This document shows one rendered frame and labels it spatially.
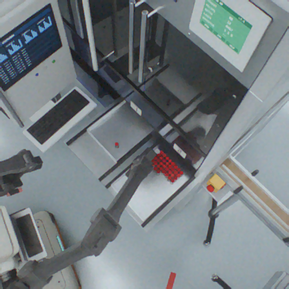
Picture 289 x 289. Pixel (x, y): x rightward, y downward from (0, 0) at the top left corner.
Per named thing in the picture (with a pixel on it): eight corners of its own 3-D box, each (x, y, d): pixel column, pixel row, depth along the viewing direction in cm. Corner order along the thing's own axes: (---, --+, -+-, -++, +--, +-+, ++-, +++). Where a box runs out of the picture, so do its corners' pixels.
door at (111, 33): (84, 37, 175) (66, -69, 121) (144, 93, 164) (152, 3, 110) (84, 38, 175) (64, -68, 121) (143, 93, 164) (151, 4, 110)
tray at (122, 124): (130, 97, 201) (130, 94, 198) (160, 126, 195) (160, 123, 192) (87, 131, 191) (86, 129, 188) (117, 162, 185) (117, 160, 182)
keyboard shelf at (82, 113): (68, 80, 215) (67, 77, 213) (97, 106, 209) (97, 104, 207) (14, 124, 202) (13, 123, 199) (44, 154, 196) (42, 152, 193)
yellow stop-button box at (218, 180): (214, 175, 177) (218, 170, 170) (224, 184, 175) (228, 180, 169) (205, 184, 175) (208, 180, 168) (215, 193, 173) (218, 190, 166)
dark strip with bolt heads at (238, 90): (191, 162, 175) (237, 79, 101) (197, 168, 174) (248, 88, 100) (189, 164, 174) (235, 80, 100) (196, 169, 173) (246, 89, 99)
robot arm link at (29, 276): (11, 285, 126) (21, 294, 127) (27, 276, 122) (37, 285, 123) (23, 268, 134) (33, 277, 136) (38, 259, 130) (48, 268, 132)
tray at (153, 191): (156, 147, 190) (157, 145, 186) (188, 180, 183) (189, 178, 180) (111, 186, 180) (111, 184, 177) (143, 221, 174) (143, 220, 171)
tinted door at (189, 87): (144, 93, 164) (153, 4, 110) (208, 153, 154) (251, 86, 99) (144, 94, 164) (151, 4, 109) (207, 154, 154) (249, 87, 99)
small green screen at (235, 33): (190, 26, 100) (205, -33, 80) (244, 70, 95) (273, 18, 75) (188, 28, 99) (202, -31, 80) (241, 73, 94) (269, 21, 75)
